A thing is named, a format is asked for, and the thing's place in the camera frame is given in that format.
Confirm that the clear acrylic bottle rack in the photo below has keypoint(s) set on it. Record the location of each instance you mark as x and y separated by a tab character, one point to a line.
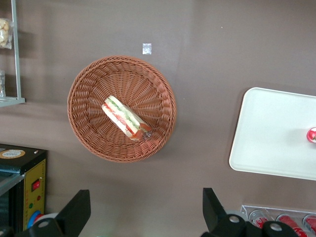
271	209

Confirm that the bagged rice cracker snack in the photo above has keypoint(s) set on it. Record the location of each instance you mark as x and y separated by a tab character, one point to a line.
2	84
4	33

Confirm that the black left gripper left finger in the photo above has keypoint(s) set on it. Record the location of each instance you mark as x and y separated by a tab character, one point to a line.
71	214

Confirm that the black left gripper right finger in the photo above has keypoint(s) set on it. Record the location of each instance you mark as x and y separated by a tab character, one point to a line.
214	217

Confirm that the triangle sandwich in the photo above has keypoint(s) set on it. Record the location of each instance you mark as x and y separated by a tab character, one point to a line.
121	116

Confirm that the cream rectangular tray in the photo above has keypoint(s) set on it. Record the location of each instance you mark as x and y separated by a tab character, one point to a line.
271	135

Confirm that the round brown wicker basket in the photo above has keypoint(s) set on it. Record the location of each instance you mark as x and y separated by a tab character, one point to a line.
98	74

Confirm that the black food warmer appliance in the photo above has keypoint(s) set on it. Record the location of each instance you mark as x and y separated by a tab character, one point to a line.
34	172

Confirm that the small clear tape piece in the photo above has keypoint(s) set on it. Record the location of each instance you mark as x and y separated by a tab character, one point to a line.
146	49

